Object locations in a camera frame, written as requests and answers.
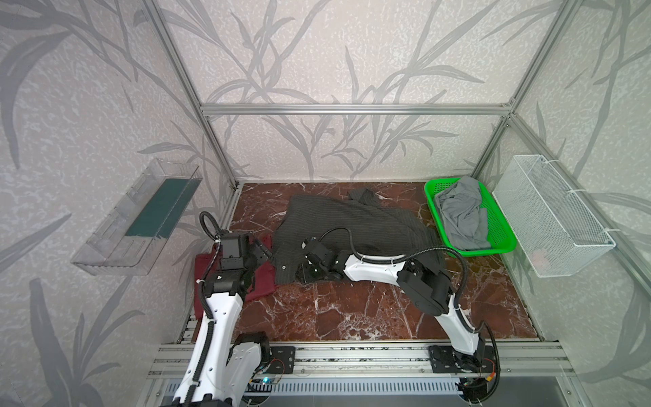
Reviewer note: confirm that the clear plastic wall bin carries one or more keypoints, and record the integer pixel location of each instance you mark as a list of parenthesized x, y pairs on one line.
[(131, 238)]

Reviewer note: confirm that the light grey shirt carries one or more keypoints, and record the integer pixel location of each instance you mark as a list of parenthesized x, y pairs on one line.
[(464, 221)]

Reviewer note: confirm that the maroon folded shirt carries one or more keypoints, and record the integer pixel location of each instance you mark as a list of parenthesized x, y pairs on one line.
[(264, 282)]

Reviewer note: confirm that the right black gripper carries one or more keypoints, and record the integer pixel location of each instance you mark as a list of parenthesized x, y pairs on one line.
[(305, 253)]

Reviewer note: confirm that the dark grey striped shirt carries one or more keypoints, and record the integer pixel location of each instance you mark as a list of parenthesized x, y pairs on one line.
[(360, 219)]

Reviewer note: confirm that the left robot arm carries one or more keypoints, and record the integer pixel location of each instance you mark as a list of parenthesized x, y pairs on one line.
[(221, 366)]

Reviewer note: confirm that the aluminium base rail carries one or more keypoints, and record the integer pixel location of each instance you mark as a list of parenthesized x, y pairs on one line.
[(410, 358)]

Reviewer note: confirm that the white wire wall basket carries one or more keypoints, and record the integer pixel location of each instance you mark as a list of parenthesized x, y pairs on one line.
[(554, 227)]

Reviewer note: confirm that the green plastic basket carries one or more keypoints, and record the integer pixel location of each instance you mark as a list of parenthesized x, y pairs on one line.
[(500, 235)]

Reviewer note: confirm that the aluminium cage frame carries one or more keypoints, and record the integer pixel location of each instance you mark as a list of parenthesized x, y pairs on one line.
[(632, 261)]

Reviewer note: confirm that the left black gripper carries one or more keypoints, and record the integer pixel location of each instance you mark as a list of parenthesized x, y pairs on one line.
[(257, 249)]

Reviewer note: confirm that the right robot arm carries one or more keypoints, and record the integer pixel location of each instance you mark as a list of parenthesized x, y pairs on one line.
[(429, 291)]

